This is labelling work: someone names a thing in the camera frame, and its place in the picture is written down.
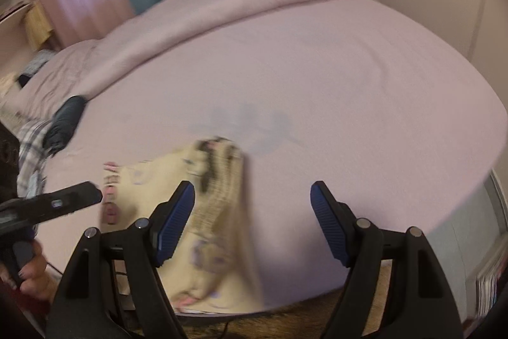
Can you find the pink folded duvet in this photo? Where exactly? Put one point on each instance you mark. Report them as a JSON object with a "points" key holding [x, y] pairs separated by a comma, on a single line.
{"points": [[238, 5]]}

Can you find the plaid pillow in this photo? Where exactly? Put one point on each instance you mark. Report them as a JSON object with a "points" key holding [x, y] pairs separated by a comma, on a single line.
{"points": [[31, 142]]}

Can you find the brown furry rug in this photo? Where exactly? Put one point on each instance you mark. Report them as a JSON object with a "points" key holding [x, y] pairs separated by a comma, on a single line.
{"points": [[278, 323]]}

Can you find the patterned grey cloth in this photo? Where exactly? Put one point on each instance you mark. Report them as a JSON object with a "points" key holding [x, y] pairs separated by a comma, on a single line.
{"points": [[39, 63]]}

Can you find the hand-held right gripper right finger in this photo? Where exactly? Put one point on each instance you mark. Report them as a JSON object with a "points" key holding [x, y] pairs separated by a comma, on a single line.
{"points": [[329, 224]]}

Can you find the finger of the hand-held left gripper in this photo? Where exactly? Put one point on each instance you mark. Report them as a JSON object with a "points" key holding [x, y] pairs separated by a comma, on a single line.
{"points": [[71, 199]]}

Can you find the yellow fringed cloth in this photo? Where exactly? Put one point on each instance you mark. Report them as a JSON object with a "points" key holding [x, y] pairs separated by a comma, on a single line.
{"points": [[37, 23]]}

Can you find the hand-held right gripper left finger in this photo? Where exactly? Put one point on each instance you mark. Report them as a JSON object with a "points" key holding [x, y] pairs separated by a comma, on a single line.
{"points": [[174, 224]]}

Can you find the cream headboard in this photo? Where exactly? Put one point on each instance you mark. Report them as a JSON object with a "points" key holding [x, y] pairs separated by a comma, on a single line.
{"points": [[10, 45]]}

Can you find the stack of books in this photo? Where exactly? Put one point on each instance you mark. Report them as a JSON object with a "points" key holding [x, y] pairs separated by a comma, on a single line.
{"points": [[487, 283]]}

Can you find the yellow cartoon print pants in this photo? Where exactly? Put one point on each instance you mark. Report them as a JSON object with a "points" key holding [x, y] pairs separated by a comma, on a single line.
{"points": [[222, 227]]}

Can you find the dark folded garment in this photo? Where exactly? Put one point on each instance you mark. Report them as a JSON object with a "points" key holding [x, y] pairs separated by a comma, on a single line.
{"points": [[65, 120]]}

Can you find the light blue folded cloth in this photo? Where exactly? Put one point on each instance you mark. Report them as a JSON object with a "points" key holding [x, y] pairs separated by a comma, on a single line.
{"points": [[35, 184]]}

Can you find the person's left hand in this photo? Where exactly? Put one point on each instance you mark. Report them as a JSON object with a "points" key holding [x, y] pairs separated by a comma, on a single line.
{"points": [[35, 279]]}

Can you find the pink bed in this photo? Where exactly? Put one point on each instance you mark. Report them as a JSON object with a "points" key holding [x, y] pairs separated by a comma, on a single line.
{"points": [[337, 124]]}

